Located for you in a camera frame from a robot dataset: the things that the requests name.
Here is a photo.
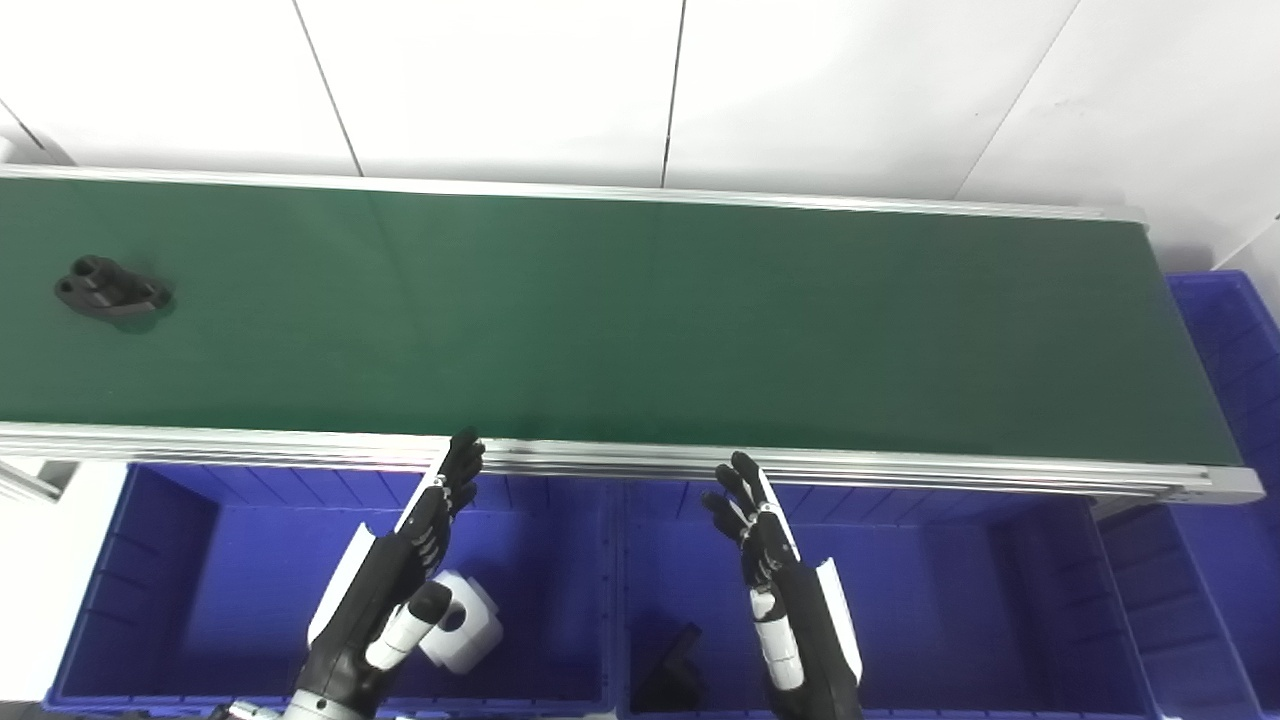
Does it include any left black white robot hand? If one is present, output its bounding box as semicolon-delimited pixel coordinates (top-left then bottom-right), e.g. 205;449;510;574
298;428;488;716

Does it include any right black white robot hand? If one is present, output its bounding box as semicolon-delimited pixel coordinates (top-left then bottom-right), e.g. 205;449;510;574
700;450;865;720

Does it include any black flanged part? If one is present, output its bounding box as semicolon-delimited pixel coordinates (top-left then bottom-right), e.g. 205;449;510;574
54;255;173;319

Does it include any white blocky part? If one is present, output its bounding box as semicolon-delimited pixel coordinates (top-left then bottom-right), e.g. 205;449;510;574
418;570;503;675

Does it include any blue bin with black part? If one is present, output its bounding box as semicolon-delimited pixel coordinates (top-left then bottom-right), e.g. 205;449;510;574
614;478;1167;720

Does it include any black angular part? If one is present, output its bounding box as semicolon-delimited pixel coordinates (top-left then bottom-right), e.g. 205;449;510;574
632;622;706;713

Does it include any blue bin with white part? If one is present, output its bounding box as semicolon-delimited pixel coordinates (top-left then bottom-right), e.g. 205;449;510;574
45;462;617;717

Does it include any green conveyor belt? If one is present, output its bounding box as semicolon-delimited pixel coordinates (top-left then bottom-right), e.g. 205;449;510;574
0;165;1266;506
0;178;1241;467

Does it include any aluminium conveyor leg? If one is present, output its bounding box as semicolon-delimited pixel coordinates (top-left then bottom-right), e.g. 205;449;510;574
0;458;79;503

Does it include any empty blue bin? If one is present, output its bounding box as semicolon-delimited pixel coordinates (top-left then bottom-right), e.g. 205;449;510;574
1095;270;1280;720

